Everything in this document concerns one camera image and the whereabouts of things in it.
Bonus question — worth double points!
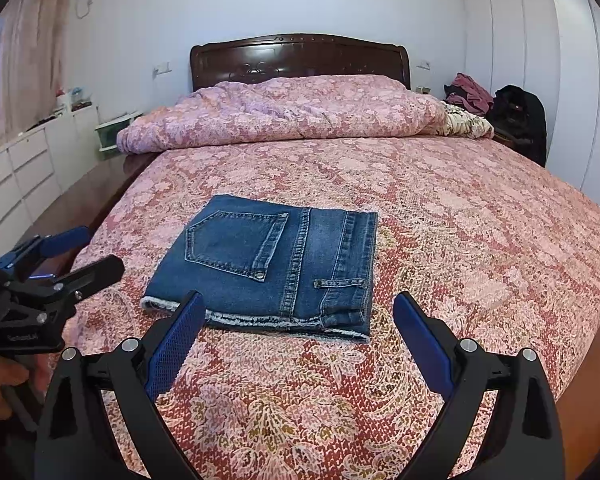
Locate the dark wooden headboard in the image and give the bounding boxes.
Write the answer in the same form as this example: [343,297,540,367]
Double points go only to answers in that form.
[189,33,411,93]

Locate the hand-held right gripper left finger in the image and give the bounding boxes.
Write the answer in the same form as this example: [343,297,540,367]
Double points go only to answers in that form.
[32,290,207,480]

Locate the pinkish curtain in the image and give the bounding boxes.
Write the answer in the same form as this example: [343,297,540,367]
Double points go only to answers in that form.
[0,0,76,151]

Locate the low white drawer cabinet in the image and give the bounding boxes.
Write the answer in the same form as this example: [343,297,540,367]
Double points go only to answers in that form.
[0,105,101,246]

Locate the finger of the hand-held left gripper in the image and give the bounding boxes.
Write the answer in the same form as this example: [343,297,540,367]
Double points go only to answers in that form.
[6,255,126,307]
[0,226,91,279]

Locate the blue denim pants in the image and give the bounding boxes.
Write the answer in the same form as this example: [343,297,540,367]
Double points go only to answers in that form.
[141,194,379,345]

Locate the pink floral bedspread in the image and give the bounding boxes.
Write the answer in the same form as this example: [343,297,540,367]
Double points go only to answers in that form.
[62,132,600,480]

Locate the black bag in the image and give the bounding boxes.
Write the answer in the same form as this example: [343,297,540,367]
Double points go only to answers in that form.
[487,85,548,168]

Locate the tall white wardrobe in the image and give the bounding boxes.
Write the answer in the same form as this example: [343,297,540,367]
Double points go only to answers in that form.
[462,0,600,221]

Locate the pink floral duvet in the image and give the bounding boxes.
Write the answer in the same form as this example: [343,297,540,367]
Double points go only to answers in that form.
[116,74,451,155]

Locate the maroon clothes pile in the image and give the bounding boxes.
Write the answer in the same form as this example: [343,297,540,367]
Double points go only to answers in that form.
[444,72,495,115]

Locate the white and green storage box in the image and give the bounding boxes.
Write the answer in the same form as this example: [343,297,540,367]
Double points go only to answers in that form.
[95,110,143,153]

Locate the cream floral pillow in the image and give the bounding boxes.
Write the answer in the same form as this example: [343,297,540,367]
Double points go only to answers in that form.
[440,100,495,140]

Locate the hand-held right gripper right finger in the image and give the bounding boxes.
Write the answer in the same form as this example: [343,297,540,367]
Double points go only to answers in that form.
[393,291,564,480]

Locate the pile of small household items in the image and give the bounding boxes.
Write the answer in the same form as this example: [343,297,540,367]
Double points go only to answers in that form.
[55,87,98,112]

